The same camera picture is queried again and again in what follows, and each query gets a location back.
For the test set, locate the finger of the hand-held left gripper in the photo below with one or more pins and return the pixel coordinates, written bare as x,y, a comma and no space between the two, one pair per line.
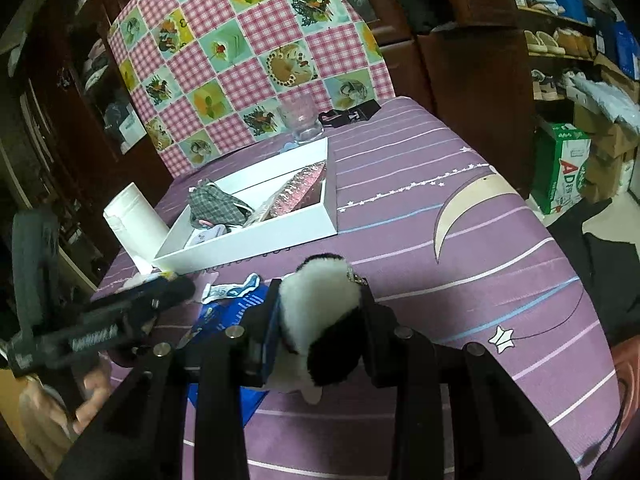
150,295

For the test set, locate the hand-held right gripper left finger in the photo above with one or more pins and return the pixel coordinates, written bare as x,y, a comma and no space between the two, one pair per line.
270,340

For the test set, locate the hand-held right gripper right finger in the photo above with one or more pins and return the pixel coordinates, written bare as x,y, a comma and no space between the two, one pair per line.
380,340

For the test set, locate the yellow and white tube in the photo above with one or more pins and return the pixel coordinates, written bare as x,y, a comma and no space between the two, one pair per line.
162,275

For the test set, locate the blue printed packet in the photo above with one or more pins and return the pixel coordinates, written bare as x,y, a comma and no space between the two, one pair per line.
235,312

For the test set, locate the black and white plush toy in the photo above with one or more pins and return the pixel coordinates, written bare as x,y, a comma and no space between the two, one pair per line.
310,300

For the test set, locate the small white and blue packet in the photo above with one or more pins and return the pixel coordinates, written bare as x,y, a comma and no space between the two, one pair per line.
230,290

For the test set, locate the white shallow box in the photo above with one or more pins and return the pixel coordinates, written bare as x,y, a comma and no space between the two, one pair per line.
280,230

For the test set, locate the grey plaid cloth pouch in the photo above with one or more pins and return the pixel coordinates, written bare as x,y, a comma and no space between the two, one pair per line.
220,205

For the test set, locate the pink sequin pouch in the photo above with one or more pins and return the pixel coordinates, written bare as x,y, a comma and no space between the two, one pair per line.
300,185

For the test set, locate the person's left hand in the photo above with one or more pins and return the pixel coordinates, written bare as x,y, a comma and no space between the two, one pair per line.
92,395

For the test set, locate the white paper towel roll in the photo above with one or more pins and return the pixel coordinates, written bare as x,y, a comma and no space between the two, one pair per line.
137,220

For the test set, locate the purple striped tablecloth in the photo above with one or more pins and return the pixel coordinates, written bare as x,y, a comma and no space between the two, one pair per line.
450,270

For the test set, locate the clear glass cup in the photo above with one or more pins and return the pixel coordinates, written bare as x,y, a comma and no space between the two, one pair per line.
300,120

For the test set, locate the dark cloth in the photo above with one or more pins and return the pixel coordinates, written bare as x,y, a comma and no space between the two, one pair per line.
600,260

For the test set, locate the green and white carton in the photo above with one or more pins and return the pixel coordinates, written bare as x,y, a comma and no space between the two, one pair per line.
560,170

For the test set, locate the brown wooden cabinet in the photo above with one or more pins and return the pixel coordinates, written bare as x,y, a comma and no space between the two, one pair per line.
475,85

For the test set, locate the grey plastic bag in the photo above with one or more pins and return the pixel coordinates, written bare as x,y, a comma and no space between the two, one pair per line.
610,100

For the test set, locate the wooden shoe shelf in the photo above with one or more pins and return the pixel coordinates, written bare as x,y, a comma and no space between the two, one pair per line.
560,35

